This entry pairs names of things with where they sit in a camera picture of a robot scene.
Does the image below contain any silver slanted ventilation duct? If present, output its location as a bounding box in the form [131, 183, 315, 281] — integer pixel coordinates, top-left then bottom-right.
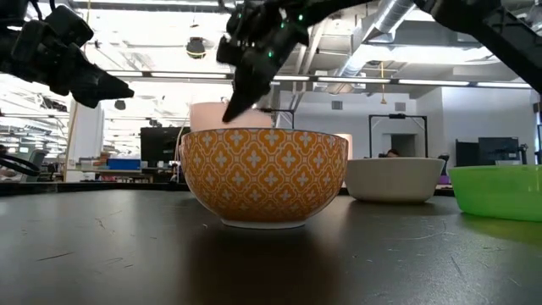
[325, 0, 424, 95]

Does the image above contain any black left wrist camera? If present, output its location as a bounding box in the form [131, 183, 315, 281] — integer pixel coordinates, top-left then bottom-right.
[42, 4, 95, 47]

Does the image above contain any pink bowl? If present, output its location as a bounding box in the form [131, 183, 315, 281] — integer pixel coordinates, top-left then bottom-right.
[189, 101, 273, 132]

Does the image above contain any white pillar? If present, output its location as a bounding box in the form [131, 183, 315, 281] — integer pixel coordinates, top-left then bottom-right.
[65, 100, 105, 183]

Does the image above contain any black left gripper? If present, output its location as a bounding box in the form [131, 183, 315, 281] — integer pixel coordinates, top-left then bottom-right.
[0, 19, 136, 109]

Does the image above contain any large black monitor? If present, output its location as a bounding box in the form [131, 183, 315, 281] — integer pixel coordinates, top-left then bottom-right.
[140, 126, 191, 169]

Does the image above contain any green plastic bowl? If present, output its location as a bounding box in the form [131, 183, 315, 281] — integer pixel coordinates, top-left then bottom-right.
[448, 164, 542, 223]

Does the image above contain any grey office chair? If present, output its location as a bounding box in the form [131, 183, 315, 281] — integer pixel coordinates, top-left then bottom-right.
[23, 148, 50, 183]

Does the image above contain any blue storage bin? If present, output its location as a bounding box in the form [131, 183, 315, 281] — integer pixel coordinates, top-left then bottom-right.
[107, 158, 141, 171]

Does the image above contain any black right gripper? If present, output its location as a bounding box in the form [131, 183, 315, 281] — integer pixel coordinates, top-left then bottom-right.
[216, 0, 311, 124]

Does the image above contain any black cable loop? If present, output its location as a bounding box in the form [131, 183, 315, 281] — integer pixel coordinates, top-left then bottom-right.
[0, 152, 41, 177]

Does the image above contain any yellow hanging cable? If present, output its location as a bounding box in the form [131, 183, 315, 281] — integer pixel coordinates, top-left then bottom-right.
[174, 123, 191, 163]

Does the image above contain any white ceramic bowl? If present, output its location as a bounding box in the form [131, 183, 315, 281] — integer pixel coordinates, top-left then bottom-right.
[345, 157, 446, 203]

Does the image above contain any black ceiling dome camera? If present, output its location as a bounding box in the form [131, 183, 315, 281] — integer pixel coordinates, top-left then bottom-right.
[185, 36, 207, 60]

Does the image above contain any long ceiling light rail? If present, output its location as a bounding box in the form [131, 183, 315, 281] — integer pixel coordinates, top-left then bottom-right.
[105, 70, 533, 89]

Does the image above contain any orange patterned ceramic bowl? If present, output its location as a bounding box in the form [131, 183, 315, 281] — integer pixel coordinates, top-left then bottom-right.
[179, 127, 350, 230]

